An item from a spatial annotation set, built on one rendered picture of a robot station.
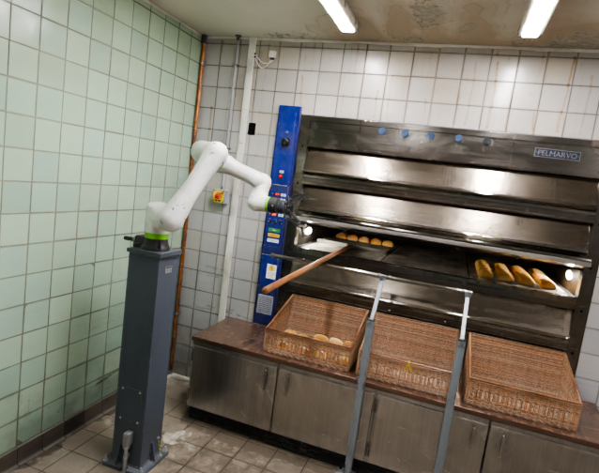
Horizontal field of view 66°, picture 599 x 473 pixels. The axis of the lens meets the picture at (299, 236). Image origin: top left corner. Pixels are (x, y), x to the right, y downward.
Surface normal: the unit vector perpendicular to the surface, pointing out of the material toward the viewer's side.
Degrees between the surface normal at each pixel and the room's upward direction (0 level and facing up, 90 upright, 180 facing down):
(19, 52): 90
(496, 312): 70
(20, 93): 90
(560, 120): 90
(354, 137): 91
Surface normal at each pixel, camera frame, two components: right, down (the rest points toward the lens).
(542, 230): -0.26, -0.27
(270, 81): -0.32, 0.07
